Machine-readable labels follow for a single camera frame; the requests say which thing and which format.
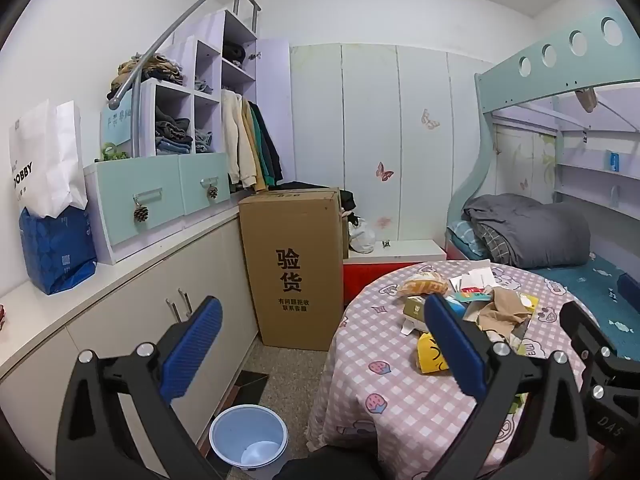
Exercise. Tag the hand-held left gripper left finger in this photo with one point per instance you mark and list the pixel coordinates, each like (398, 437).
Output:
(192, 345)

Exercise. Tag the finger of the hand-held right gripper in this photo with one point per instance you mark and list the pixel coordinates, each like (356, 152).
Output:
(587, 330)

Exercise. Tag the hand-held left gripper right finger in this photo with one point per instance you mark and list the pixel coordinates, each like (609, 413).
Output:
(455, 345)

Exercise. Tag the yellow snack packet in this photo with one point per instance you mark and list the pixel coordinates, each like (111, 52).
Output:
(430, 355)

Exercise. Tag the teal printed packet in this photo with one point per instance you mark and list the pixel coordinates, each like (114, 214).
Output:
(475, 300)

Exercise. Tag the small green white box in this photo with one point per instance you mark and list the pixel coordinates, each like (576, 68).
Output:
(412, 312)

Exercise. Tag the beige cloth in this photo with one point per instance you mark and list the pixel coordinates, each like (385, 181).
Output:
(502, 317)

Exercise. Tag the red and white carton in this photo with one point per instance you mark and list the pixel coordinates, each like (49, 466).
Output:
(470, 277)

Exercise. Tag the white plastic bucket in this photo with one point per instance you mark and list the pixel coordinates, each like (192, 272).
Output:
(245, 430)

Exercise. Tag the pink checked tablecloth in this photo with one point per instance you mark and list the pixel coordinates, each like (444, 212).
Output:
(380, 340)

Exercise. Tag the white low cabinet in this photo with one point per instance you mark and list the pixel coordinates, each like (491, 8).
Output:
(125, 300)

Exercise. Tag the blue plaid pillow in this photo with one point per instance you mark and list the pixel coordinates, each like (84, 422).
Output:
(462, 240)

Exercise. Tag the grey plaid blanket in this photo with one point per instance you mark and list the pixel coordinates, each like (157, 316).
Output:
(492, 245)

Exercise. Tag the red box with white lid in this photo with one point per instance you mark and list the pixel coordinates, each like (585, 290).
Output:
(370, 275)

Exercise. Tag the grey quilt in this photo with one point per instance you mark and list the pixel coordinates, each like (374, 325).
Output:
(540, 230)

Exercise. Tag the white plastic bag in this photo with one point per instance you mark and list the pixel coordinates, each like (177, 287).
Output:
(362, 239)

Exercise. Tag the pine cone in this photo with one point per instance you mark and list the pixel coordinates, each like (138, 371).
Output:
(213, 192)
(141, 212)

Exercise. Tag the faded pink butterfly sticker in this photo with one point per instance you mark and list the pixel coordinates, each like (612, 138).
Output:
(382, 222)

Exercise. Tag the large cardboard box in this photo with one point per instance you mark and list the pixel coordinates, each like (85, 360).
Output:
(290, 240)

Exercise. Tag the mint green drawer cabinet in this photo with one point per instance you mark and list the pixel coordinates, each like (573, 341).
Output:
(150, 195)

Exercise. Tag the blue shopping bag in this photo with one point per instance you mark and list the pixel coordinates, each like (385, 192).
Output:
(57, 255)

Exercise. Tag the small blue box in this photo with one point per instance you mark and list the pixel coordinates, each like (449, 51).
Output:
(612, 160)

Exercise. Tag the black clothing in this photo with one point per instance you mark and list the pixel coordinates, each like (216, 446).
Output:
(347, 200)

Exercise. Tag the black flat cloth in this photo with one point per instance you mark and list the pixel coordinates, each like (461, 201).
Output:
(300, 186)

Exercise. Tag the grey folded clothes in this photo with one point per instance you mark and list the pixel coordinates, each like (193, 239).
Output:
(202, 141)
(202, 85)

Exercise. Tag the green plastic plant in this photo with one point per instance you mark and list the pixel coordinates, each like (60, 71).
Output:
(112, 153)

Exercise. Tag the green hanging garment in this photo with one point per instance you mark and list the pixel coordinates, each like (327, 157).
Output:
(260, 147)

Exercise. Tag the dark hanging jacket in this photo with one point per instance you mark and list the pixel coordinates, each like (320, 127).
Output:
(273, 152)

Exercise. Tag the dark folded clothes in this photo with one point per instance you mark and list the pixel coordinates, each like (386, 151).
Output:
(172, 132)

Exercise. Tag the cream hanging jacket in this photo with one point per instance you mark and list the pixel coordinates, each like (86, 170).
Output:
(232, 135)

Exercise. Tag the beige butterfly sticker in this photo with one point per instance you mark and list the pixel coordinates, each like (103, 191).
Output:
(430, 120)

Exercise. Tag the brown hanging ornament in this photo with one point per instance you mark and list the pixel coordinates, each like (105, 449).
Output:
(585, 99)

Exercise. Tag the white paper bag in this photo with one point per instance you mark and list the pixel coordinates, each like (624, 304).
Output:
(45, 160)

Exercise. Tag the mint green board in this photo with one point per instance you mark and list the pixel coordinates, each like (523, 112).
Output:
(117, 120)

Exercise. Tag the white wardrobe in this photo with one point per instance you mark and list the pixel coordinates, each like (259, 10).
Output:
(320, 135)

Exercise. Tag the mint green bunk bed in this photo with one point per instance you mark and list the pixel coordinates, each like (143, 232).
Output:
(500, 85)

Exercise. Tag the brown clothes pile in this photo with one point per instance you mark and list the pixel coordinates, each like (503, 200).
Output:
(150, 67)

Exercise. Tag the black folded clothes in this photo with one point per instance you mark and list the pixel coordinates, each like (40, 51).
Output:
(234, 53)

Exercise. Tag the grey metal handrail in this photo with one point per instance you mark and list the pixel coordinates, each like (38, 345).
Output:
(165, 35)

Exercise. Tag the white cubby shelf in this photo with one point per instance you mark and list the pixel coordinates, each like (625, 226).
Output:
(230, 20)

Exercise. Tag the white bed wall shelf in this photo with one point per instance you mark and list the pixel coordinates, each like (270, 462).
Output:
(595, 170)

